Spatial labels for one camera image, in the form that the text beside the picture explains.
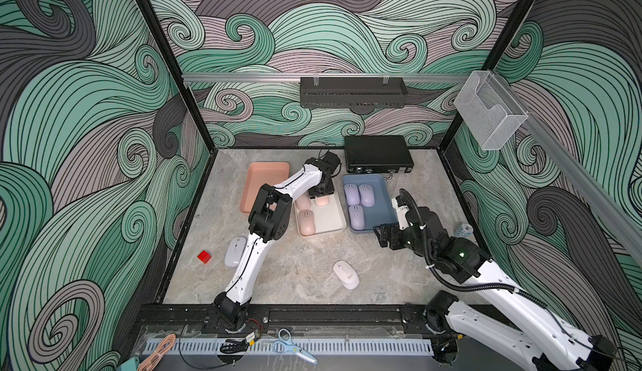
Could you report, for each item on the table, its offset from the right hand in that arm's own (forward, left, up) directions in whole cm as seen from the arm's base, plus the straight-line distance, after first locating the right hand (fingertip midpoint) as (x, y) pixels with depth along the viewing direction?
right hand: (382, 227), depth 74 cm
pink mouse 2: (+19, +26, -15) cm, 35 cm away
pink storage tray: (+36, +47, -18) cm, 62 cm away
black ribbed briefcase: (+43, -8, -13) cm, 45 cm away
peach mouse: (+20, +18, -16) cm, 31 cm away
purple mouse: (+11, +5, -14) cm, 19 cm away
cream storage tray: (+14, +15, -19) cm, 28 cm away
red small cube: (-3, +60, -15) cm, 62 cm away
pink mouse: (+10, +24, -15) cm, 30 cm away
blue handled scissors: (-28, +30, -17) cm, 44 cm away
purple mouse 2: (+22, -1, -15) cm, 27 cm away
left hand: (+24, +17, -15) cm, 33 cm away
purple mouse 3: (+23, +6, -15) cm, 28 cm away
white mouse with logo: (-9, +11, -15) cm, 20 cm away
